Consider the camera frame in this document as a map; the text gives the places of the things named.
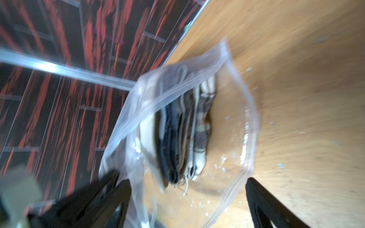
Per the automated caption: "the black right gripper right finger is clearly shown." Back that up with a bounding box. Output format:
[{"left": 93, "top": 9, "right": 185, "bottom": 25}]
[{"left": 245, "top": 177, "right": 308, "bottom": 228}]

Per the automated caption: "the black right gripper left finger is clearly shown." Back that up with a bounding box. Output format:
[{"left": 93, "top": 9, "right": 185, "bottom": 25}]
[{"left": 40, "top": 170, "right": 131, "bottom": 228}]

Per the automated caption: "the dark blue grey plaid scarf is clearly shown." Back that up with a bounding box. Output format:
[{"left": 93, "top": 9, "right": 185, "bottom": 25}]
[{"left": 136, "top": 74, "right": 216, "bottom": 192}]

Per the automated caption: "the clear plastic vacuum bag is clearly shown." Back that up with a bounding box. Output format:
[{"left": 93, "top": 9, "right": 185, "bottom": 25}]
[{"left": 99, "top": 40, "right": 259, "bottom": 228}]

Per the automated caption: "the aluminium corner frame post left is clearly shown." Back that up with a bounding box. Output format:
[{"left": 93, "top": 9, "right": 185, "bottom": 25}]
[{"left": 1, "top": 48, "right": 136, "bottom": 91}]

